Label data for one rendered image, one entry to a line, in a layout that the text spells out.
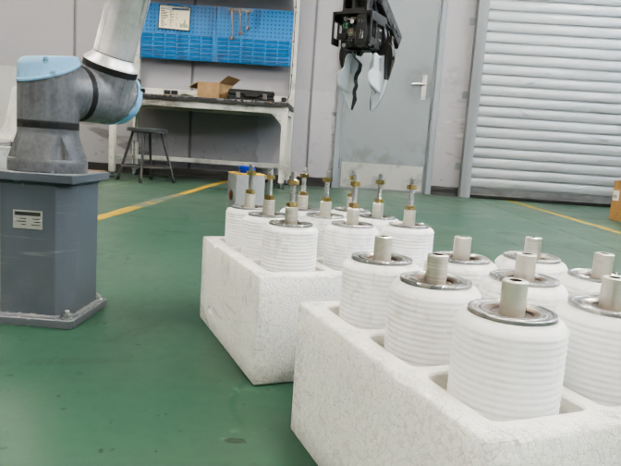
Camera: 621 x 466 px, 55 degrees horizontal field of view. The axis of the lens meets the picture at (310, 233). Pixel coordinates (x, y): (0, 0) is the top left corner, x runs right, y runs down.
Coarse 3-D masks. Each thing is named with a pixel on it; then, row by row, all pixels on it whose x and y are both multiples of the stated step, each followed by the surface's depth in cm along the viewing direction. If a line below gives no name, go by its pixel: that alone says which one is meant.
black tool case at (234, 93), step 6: (228, 90) 534; (234, 90) 534; (240, 90) 535; (246, 90) 536; (252, 90) 537; (228, 96) 534; (234, 96) 534; (240, 96) 535; (246, 96) 534; (252, 96) 534; (258, 96) 535; (264, 96) 536; (270, 96) 538
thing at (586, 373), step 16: (560, 304) 58; (576, 320) 54; (592, 320) 53; (608, 320) 52; (576, 336) 54; (592, 336) 53; (608, 336) 52; (576, 352) 54; (592, 352) 53; (608, 352) 52; (576, 368) 54; (592, 368) 53; (608, 368) 52; (576, 384) 54; (592, 384) 53; (608, 384) 53; (592, 400) 53; (608, 400) 53
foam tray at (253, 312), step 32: (224, 256) 111; (224, 288) 111; (256, 288) 93; (288, 288) 94; (320, 288) 96; (224, 320) 111; (256, 320) 93; (288, 320) 95; (256, 352) 94; (288, 352) 96; (256, 384) 95
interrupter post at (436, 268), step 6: (432, 252) 63; (438, 252) 63; (432, 258) 61; (438, 258) 61; (444, 258) 61; (426, 264) 62; (432, 264) 61; (438, 264) 61; (444, 264) 61; (426, 270) 62; (432, 270) 61; (438, 270) 61; (444, 270) 61; (426, 276) 62; (432, 276) 61; (438, 276) 61; (444, 276) 62; (432, 282) 62; (438, 282) 61; (444, 282) 62
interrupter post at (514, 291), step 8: (504, 280) 51; (512, 280) 52; (520, 280) 51; (504, 288) 51; (512, 288) 50; (520, 288) 50; (504, 296) 51; (512, 296) 50; (520, 296) 50; (504, 304) 51; (512, 304) 51; (520, 304) 50; (504, 312) 51; (512, 312) 51; (520, 312) 51
